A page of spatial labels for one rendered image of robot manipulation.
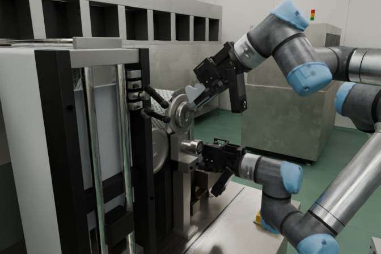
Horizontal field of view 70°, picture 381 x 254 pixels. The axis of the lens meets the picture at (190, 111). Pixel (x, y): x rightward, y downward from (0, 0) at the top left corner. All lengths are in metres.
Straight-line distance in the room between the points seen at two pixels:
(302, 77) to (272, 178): 0.29
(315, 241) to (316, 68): 0.36
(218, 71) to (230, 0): 5.08
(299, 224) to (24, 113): 0.64
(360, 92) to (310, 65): 0.30
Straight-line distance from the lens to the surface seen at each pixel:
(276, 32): 0.60
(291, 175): 0.73
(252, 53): 0.62
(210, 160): 0.81
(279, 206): 0.77
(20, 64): 0.62
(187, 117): 0.77
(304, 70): 0.57
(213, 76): 0.67
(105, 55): 0.41
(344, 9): 5.16
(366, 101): 0.83
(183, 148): 0.74
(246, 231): 0.91
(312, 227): 0.70
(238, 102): 0.67
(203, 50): 1.49
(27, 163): 0.70
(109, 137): 0.46
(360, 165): 0.73
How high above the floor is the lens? 1.45
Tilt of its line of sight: 14 degrees down
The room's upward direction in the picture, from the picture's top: straight up
